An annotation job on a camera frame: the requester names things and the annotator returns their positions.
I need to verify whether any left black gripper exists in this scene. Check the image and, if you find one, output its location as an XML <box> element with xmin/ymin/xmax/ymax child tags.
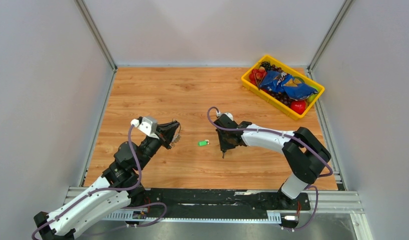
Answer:
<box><xmin>136</xmin><ymin>120</ymin><xmax>180</xmax><ymax>170</ymax></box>

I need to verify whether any blue key tag with key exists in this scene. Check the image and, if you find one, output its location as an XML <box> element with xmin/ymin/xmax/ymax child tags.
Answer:
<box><xmin>221</xmin><ymin>149</ymin><xmax>227</xmax><ymax>159</ymax></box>

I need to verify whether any silver metal keyring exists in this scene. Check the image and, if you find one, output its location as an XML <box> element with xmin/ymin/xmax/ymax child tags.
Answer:
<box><xmin>170</xmin><ymin>121</ymin><xmax>182</xmax><ymax>147</ymax></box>

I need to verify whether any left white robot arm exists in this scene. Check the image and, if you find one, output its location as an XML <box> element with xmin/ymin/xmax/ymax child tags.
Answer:
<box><xmin>31</xmin><ymin>116</ymin><xmax>181</xmax><ymax>240</ymax></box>

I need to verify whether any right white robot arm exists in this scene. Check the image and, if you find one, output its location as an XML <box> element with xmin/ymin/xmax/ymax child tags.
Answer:
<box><xmin>212</xmin><ymin>113</ymin><xmax>333</xmax><ymax>209</ymax></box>

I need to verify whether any green key tag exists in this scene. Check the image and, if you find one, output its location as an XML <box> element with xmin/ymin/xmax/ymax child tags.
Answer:
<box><xmin>197</xmin><ymin>139</ymin><xmax>210</xmax><ymax>147</ymax></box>

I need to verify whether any yellow plastic basket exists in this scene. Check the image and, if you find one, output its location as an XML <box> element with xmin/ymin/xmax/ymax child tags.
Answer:
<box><xmin>241</xmin><ymin>55</ymin><xmax>325</xmax><ymax>120</ymax></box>

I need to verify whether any dark grape bunch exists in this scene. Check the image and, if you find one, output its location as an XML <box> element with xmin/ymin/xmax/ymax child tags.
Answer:
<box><xmin>258</xmin><ymin>61</ymin><xmax>293</xmax><ymax>107</ymax></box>

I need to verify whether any blue snack bag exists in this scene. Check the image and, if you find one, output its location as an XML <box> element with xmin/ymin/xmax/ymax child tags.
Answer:
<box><xmin>257</xmin><ymin>70</ymin><xmax>319</xmax><ymax>101</ymax></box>

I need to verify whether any red apple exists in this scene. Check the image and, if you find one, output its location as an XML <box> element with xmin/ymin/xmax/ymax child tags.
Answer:
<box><xmin>290</xmin><ymin>100</ymin><xmax>307</xmax><ymax>115</ymax></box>

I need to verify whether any green fruit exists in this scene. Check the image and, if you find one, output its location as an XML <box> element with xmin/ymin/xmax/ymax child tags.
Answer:
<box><xmin>306</xmin><ymin>85</ymin><xmax>319</xmax><ymax>104</ymax></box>

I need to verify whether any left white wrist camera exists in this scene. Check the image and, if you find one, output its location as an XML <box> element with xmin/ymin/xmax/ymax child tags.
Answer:
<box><xmin>130</xmin><ymin>116</ymin><xmax>159</xmax><ymax>139</ymax></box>

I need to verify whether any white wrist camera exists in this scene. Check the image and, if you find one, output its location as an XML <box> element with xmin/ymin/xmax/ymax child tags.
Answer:
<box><xmin>130</xmin><ymin>116</ymin><xmax>159</xmax><ymax>139</ymax></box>
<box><xmin>216</xmin><ymin>112</ymin><xmax>234</xmax><ymax>121</ymax></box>

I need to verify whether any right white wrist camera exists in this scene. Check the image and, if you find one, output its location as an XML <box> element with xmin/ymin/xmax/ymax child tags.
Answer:
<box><xmin>216</xmin><ymin>112</ymin><xmax>234</xmax><ymax>121</ymax></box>

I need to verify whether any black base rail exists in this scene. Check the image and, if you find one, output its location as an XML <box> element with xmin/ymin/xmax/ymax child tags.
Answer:
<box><xmin>91</xmin><ymin>188</ymin><xmax>311</xmax><ymax>224</ymax></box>

